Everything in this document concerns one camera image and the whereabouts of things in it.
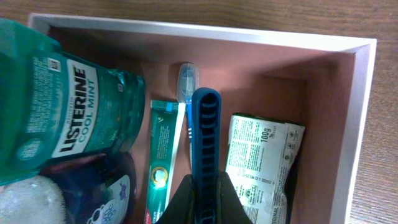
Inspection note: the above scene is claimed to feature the teal mouthwash bottle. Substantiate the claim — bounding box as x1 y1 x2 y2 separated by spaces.
1 19 145 185

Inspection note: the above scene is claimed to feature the clear hand soap pump bottle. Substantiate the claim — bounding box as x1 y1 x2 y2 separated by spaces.
0 152 137 224

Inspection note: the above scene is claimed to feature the blue white toothbrush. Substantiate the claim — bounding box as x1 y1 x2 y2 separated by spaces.
177 62 200 166

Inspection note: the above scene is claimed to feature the red green toothpaste tube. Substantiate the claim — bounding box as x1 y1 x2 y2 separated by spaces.
144 100 185 223

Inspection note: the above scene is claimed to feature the green soap box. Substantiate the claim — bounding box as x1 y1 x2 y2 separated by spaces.
226 113 305 224

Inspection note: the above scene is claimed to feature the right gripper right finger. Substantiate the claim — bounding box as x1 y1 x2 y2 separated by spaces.
216 171 252 224

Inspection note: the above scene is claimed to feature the white cardboard box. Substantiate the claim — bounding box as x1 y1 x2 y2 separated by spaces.
28 13 377 223

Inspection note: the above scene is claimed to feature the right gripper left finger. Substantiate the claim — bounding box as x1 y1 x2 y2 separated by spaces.
156 174 195 224

